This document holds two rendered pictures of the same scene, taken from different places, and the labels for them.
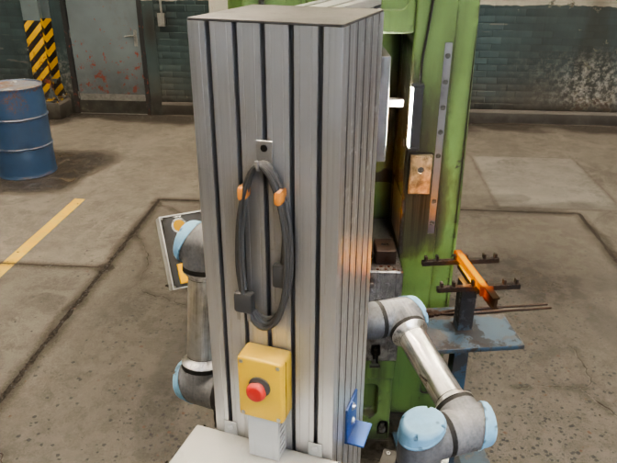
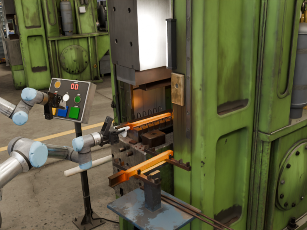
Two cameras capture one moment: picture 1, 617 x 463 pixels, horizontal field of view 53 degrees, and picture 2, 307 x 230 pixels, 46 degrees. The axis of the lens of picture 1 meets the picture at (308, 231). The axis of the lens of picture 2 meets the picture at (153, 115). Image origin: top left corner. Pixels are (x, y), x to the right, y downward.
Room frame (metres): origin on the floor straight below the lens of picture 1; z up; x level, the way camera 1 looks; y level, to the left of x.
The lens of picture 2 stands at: (1.18, -1.88, 1.82)
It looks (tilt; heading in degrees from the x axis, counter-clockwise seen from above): 20 degrees down; 53
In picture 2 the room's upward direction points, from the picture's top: 2 degrees counter-clockwise
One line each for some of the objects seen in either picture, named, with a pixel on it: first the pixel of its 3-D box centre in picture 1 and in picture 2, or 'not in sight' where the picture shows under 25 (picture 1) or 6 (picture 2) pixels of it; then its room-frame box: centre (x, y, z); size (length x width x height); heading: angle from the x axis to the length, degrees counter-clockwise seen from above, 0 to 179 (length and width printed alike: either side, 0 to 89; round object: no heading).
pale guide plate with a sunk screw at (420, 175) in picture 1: (420, 174); (177, 89); (2.43, -0.46, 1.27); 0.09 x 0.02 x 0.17; 90
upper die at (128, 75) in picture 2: not in sight; (153, 69); (2.51, -0.15, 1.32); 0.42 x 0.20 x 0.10; 0
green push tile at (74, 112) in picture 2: not in sight; (74, 112); (2.14, 0.27, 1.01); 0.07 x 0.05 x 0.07; 115
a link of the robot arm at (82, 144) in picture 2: not in sight; (83, 143); (1.98, -0.17, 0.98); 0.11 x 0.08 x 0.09; 0
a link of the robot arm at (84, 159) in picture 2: not in sight; (82, 158); (1.97, -0.15, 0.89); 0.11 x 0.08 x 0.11; 109
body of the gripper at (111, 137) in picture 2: not in sight; (107, 136); (2.13, -0.17, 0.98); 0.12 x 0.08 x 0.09; 0
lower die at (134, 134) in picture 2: not in sight; (155, 122); (2.51, -0.15, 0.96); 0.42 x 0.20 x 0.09; 0
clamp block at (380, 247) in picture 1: (384, 251); (154, 138); (2.36, -0.32, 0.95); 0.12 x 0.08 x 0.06; 0
